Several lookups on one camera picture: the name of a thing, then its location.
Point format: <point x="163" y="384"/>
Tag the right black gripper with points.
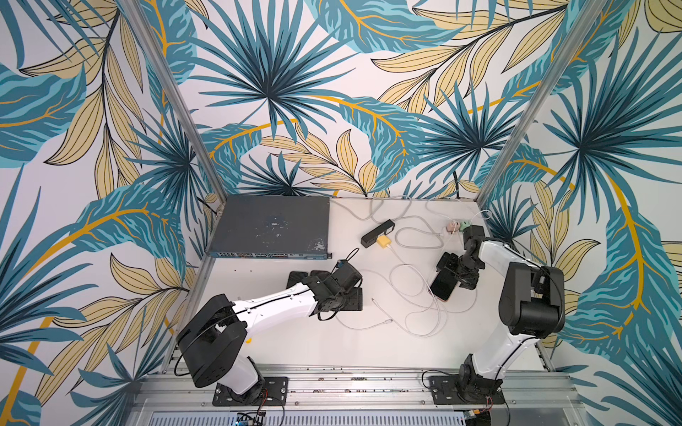
<point x="451" y="268"/>

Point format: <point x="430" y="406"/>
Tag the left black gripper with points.
<point x="356" y="301"/>

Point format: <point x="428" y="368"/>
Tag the black smartphone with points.
<point x="296" y="277"/>

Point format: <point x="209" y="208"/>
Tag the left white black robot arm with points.
<point x="211" y="343"/>

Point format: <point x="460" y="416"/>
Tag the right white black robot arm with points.
<point x="531" y="307"/>

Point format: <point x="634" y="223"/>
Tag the pink plug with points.
<point x="453" y="227"/>

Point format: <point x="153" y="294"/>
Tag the yellow plug adapter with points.
<point x="384" y="241"/>

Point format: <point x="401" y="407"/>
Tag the grey network switch box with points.
<point x="273" y="227"/>

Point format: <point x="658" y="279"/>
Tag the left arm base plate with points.
<point x="268" y="391"/>

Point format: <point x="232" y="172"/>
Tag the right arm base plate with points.
<point x="451" y="391"/>

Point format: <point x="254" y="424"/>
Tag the aluminium front rail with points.
<point x="360" y="396"/>

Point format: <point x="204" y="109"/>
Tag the left aluminium frame post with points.
<point x="145" y="35"/>

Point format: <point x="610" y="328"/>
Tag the aluminium frame post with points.
<point x="145" y="35"/>
<point x="565" y="55"/>

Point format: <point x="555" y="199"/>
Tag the right aluminium frame post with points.
<point x="565" y="55"/>

